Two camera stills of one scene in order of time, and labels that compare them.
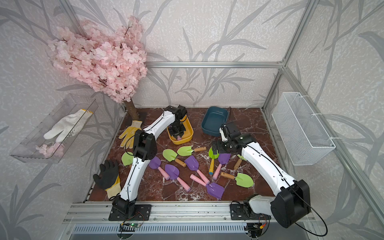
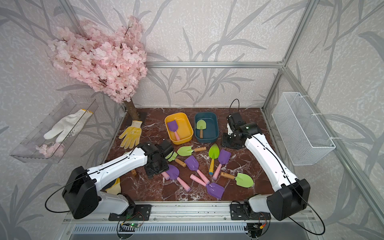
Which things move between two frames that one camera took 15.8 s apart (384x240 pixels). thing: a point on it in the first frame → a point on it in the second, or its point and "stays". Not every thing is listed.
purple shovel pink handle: [173, 173] stays
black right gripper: [219, 147] → [224, 142]
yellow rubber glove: [129, 135] stays
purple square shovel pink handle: [217, 189] stays
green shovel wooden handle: [241, 179] stays
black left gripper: [175, 134] → [152, 173]
